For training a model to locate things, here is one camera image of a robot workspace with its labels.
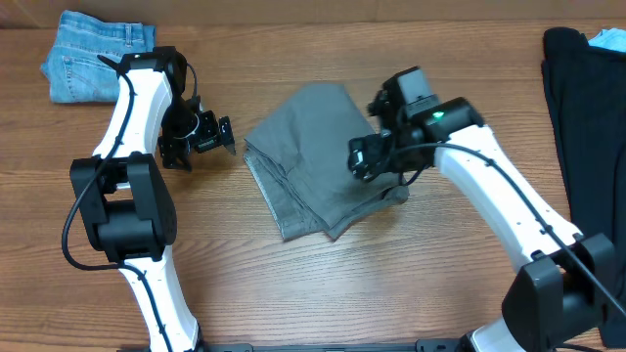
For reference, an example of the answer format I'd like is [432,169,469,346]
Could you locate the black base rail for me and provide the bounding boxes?
[198,338,466,352]

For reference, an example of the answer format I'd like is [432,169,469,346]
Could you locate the grey shorts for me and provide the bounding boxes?
[244,83,409,241]

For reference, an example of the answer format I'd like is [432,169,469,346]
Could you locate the cardboard back wall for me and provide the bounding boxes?
[1,0,625,28]

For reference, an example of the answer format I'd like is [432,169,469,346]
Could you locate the black garment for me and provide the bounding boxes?
[540,26,626,349]

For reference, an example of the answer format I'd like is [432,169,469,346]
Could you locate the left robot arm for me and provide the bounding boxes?
[62,46,236,351]

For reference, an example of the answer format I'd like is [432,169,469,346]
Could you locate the light blue garment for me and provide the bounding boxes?
[588,27,626,53]

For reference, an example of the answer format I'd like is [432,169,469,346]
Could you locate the folded blue denim jeans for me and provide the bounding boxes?
[40,10,156,104]

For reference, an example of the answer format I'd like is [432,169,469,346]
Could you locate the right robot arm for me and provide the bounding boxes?
[348,67,625,352]

